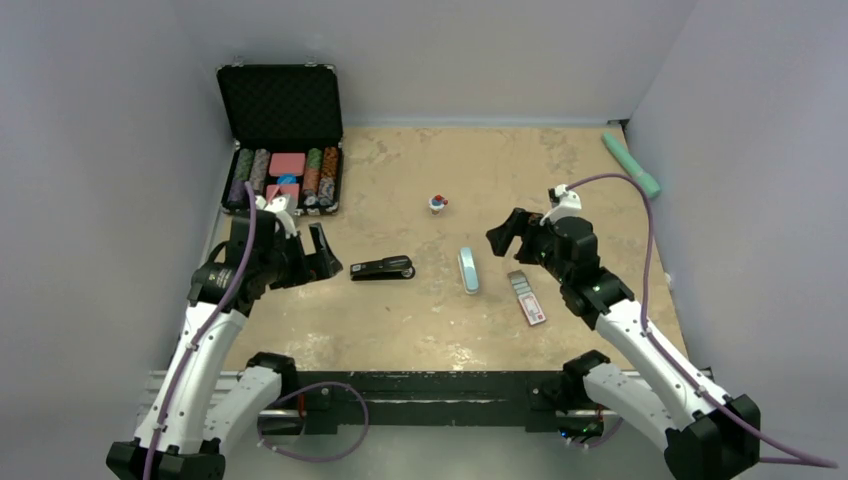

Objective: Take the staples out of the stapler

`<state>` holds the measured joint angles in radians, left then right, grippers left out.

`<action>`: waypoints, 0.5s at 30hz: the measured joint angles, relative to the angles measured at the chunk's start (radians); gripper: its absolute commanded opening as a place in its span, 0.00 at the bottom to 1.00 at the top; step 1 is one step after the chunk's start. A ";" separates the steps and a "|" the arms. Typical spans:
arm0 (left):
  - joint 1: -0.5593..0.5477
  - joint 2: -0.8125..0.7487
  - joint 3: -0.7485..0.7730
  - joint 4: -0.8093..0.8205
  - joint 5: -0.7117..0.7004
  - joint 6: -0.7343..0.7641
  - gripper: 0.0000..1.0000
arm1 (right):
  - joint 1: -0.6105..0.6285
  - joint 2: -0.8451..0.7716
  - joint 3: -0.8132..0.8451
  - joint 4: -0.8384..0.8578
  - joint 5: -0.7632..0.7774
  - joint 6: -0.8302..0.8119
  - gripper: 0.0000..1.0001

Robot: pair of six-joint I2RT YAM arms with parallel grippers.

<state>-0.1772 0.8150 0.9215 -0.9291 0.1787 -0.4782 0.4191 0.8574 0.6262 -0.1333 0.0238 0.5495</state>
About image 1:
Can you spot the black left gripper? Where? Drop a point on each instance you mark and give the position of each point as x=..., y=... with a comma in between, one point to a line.
x=319, y=265

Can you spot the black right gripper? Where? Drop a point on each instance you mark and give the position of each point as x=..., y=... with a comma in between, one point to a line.
x=523, y=223

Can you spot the light blue stapler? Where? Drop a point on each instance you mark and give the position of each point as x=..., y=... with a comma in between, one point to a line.
x=468, y=271

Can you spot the black stapler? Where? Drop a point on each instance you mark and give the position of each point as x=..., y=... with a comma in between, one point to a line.
x=398, y=267

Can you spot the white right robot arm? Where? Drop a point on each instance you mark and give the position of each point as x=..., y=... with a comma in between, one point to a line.
x=702, y=432

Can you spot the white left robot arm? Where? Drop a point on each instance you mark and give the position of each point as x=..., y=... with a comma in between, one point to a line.
x=184, y=434

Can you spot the small cupcake toy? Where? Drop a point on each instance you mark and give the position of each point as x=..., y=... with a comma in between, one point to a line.
x=437, y=203

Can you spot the red white staple box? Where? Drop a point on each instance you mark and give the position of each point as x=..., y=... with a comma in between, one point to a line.
x=526, y=298

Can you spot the blue dealer button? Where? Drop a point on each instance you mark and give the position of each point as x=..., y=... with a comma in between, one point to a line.
x=286, y=179

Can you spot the pink playing card deck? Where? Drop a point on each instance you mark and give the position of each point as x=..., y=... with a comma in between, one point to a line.
x=282, y=164

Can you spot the mint green tube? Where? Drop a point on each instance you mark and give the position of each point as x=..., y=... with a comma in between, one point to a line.
x=622, y=155

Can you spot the black poker chip case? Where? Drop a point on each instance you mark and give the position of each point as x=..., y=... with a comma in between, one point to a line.
x=283, y=108

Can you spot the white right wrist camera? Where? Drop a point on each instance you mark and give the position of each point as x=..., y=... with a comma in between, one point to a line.
x=564, y=201

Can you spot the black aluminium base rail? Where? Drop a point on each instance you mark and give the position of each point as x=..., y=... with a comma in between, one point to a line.
x=322, y=401

